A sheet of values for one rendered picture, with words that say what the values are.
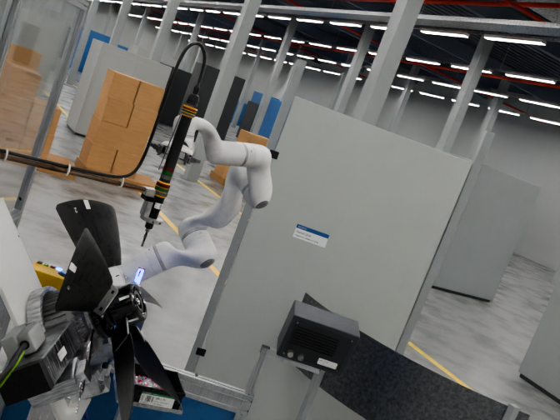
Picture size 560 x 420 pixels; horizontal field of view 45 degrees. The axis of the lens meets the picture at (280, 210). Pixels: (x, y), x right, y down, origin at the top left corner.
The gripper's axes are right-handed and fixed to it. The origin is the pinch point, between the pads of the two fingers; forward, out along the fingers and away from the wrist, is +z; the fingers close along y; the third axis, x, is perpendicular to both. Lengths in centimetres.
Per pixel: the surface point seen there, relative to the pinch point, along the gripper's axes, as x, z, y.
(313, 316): -42, -29, -65
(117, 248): -32.8, 2.9, 6.4
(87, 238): -24.4, 33.2, 11.2
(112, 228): -28.4, -1.0, 10.3
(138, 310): -43.9, 17.5, -6.7
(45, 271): -58, -30, 31
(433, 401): -84, -105, -154
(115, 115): -66, -799, 158
